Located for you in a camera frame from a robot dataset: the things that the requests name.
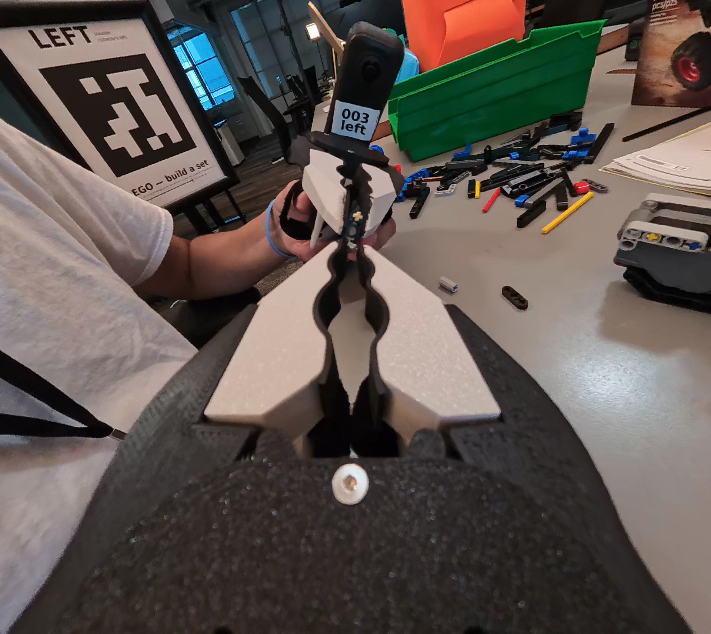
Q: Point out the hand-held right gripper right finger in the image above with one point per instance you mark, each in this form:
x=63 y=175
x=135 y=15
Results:
x=433 y=367

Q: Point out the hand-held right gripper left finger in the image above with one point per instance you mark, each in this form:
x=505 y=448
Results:
x=266 y=367

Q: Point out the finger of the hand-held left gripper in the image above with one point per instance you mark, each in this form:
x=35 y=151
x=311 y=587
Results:
x=383 y=195
x=322 y=184

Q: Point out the small black grey lego assembly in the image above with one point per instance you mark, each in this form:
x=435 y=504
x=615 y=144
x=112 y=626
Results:
x=355 y=228

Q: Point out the small white lego connector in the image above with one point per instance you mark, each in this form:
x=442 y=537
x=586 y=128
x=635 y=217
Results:
x=449 y=284

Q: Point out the short black lego beam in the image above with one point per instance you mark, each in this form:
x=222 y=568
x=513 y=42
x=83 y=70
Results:
x=514 y=297

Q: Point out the pile of lego beams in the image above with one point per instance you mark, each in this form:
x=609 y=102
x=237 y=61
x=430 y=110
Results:
x=527 y=181

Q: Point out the yellow lego axle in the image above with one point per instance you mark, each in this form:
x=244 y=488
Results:
x=566 y=212

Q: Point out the partly built grey lego model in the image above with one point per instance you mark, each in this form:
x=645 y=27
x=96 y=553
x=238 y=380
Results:
x=666 y=267

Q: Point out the long thin black lego axle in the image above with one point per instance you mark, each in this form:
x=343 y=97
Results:
x=666 y=124

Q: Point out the monster truck lego box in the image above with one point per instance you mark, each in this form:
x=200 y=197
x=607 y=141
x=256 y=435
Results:
x=677 y=34

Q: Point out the person's left hand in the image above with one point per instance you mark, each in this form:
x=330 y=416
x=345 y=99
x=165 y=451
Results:
x=300 y=248

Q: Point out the dark flat monitor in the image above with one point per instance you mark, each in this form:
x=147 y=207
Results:
x=383 y=12

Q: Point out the blue wristband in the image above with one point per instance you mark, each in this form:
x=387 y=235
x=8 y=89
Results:
x=267 y=228

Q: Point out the green plastic bin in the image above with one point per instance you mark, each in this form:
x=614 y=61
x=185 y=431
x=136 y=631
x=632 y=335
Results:
x=489 y=89

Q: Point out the black framed marker sign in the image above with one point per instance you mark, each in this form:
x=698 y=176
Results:
x=111 y=106

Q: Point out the white instruction booklet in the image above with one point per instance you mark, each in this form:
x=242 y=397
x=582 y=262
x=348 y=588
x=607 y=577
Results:
x=666 y=162

